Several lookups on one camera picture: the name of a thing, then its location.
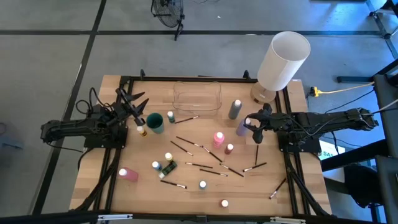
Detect flat black paint brush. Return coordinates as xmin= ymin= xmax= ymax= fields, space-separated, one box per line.
xmin=160 ymin=179 xmax=188 ymax=190

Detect black floor fan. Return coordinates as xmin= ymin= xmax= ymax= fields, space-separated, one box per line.
xmin=150 ymin=0 xmax=186 ymax=42

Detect clear plastic bin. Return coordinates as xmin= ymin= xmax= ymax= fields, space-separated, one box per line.
xmin=172 ymin=80 xmax=223 ymax=116

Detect yellow power strip cord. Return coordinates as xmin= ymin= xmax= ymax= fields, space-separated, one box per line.
xmin=312 ymin=81 xmax=376 ymax=98

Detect grey wheeled stand base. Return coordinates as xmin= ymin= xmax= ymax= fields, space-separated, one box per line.
xmin=368 ymin=0 xmax=398 ymax=40

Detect tall salmon pink paint bottle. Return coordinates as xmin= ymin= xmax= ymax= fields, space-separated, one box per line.
xmin=118 ymin=167 xmax=139 ymax=183

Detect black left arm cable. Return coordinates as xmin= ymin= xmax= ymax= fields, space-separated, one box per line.
xmin=75 ymin=86 xmax=105 ymax=116

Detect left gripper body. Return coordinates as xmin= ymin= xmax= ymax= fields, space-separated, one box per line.
xmin=104 ymin=88 xmax=146 ymax=127

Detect white frame bracket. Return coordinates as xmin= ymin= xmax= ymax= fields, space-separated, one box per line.
xmin=98 ymin=213 xmax=125 ymax=222
xmin=269 ymin=216 xmax=306 ymax=224

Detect black office chair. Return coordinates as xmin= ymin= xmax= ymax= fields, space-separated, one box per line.
xmin=323 ymin=164 xmax=383 ymax=209

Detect tall grey paint bottle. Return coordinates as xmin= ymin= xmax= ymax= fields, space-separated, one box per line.
xmin=228 ymin=99 xmax=243 ymax=121

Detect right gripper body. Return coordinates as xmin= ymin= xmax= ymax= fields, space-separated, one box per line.
xmin=253 ymin=104 xmax=280 ymax=144

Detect black floor cable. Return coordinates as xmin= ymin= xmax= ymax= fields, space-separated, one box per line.
xmin=325 ymin=89 xmax=376 ymax=114

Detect teal plastic cup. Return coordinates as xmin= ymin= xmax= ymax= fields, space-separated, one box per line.
xmin=146 ymin=111 xmax=165 ymax=135

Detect white shade table lamp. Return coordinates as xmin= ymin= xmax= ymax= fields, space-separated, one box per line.
xmin=250 ymin=30 xmax=312 ymax=105

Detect white printed box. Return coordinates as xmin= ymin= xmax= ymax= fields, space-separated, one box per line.
xmin=318 ymin=139 xmax=346 ymax=161

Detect tall lavender paint bottle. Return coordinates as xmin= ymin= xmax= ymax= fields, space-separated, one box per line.
xmin=235 ymin=117 xmax=252 ymax=137

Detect tall pink apple-label bottle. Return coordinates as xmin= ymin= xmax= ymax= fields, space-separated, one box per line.
xmin=213 ymin=131 xmax=225 ymax=149

